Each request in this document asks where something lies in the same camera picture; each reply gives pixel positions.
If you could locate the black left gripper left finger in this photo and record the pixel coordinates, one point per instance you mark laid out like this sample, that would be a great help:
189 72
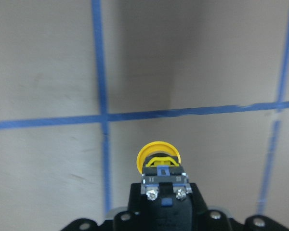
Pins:
127 220

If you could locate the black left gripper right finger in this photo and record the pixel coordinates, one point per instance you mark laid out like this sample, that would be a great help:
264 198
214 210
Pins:
213 219

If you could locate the yellow push button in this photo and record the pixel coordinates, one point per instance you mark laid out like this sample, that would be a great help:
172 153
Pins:
166 203

